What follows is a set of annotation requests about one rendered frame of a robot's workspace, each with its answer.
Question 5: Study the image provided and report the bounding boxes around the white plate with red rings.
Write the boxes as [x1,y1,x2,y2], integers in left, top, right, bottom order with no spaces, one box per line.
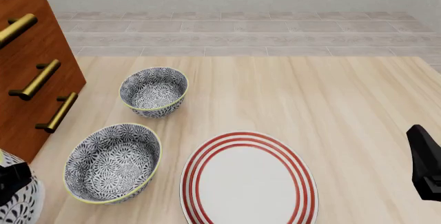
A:
[179,130,320,224]

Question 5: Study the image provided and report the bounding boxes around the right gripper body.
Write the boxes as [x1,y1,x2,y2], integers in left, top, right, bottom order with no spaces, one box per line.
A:
[412,174,441,202]

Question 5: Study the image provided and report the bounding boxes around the wooden cabinet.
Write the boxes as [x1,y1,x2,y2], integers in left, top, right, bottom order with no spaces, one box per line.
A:
[0,0,87,165]

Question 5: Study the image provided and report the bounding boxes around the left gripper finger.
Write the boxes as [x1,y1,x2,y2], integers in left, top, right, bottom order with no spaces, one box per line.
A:
[0,161,34,207]

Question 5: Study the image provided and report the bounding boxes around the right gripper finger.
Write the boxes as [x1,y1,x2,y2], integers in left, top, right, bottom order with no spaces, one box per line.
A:
[405,124,441,181]

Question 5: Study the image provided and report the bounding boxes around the brass drawer handle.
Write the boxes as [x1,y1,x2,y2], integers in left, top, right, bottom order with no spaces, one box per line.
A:
[8,59,62,102]
[0,13,39,50]
[34,92,79,134]

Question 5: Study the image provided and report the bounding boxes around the patterned black white bowl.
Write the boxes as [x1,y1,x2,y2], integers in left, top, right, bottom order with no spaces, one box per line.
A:
[0,148,46,224]
[63,123,163,205]
[119,66,189,119]

